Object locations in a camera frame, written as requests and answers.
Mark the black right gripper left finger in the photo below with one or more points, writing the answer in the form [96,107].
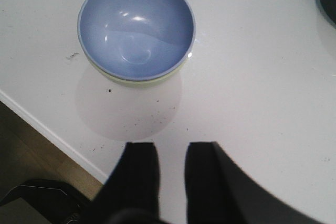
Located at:
[131,194]

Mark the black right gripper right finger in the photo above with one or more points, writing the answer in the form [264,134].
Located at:
[292,184]

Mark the blue bowl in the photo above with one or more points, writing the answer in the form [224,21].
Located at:
[136,39]

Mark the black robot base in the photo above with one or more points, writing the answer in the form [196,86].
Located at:
[58,202]

